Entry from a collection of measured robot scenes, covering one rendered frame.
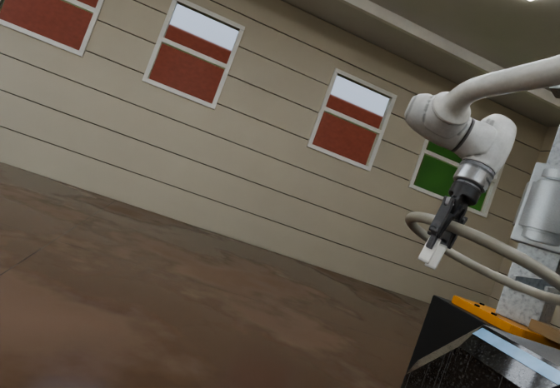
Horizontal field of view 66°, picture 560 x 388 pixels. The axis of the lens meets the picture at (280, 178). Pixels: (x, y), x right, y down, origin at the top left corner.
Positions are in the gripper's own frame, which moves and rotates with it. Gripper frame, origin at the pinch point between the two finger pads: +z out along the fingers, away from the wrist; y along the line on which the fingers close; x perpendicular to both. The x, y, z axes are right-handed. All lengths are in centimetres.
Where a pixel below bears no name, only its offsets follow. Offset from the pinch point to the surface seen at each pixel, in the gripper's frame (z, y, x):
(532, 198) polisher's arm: -65, 110, 20
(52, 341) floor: 106, -1, 134
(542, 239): -48, 113, 10
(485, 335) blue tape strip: 9.6, 37.8, -8.7
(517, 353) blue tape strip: 10.0, 32.1, -19.3
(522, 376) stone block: 15.1, 26.1, -23.6
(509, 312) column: -12, 127, 12
